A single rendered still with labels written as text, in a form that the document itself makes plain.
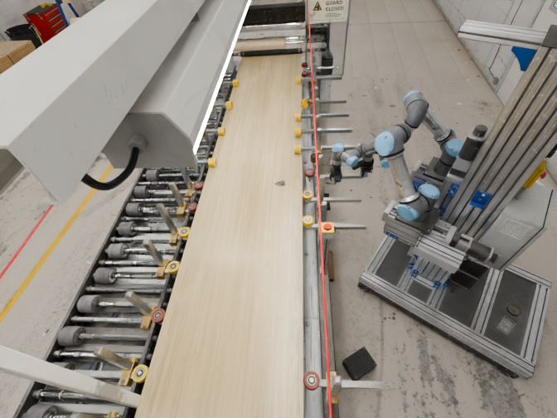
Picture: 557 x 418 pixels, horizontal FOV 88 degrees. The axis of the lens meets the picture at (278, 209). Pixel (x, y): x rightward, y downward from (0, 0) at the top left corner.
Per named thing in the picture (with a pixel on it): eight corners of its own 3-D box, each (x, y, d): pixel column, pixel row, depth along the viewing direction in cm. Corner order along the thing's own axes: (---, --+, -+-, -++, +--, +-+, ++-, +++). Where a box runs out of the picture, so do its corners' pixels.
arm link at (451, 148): (443, 165, 200) (450, 149, 190) (437, 152, 209) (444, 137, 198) (461, 165, 199) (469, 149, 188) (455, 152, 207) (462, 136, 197)
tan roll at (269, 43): (325, 43, 384) (325, 33, 374) (325, 47, 376) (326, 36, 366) (219, 50, 396) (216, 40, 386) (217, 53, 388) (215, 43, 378)
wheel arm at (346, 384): (393, 383, 148) (394, 381, 145) (394, 391, 146) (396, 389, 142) (307, 379, 152) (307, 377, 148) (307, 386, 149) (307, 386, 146)
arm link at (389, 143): (432, 211, 169) (404, 122, 154) (416, 224, 164) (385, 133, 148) (414, 209, 180) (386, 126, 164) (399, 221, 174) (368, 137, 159)
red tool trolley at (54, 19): (78, 39, 755) (57, 2, 693) (64, 51, 706) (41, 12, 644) (60, 41, 758) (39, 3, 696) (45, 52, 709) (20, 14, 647)
